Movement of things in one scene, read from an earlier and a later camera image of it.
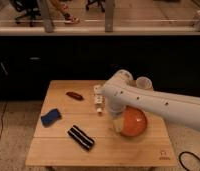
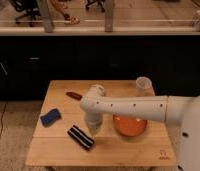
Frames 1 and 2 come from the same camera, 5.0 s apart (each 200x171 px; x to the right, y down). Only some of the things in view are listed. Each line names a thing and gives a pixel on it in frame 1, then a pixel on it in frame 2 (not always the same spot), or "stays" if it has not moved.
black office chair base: (89, 3) stays
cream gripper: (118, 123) -> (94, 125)
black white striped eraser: (81, 138) stays
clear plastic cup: (143, 83) stays
